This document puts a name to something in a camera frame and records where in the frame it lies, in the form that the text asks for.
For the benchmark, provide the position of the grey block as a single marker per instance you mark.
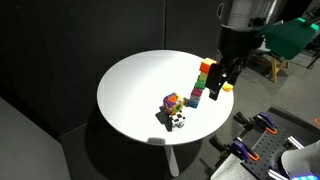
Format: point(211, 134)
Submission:
point(195, 98)

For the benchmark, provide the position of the lime green block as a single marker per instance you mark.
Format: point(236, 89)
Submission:
point(202, 77)

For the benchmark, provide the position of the wooden chair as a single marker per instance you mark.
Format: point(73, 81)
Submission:
point(275, 68)

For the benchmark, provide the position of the purple spring clamp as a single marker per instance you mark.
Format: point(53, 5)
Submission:
point(243, 150)
point(266, 120)

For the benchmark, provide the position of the magenta block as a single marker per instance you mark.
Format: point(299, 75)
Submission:
point(197, 92)

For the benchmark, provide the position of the colourful orange plush block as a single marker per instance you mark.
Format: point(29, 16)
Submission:
point(173, 102)

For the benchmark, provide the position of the blue block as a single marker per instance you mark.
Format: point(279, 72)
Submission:
point(193, 103)

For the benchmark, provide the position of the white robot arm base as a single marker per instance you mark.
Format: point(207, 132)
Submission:
point(303, 160)

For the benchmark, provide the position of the black perforated breadboard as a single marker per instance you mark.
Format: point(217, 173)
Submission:
point(266, 150)

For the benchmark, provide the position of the white table pedestal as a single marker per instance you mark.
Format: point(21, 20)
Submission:
point(172, 160)

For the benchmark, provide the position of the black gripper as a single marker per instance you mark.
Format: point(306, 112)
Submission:
point(240, 41)

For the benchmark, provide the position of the aluminium rail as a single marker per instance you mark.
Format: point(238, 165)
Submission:
point(296, 142)
point(276, 175)

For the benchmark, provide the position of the yellow ball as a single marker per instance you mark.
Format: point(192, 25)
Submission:
point(228, 88)

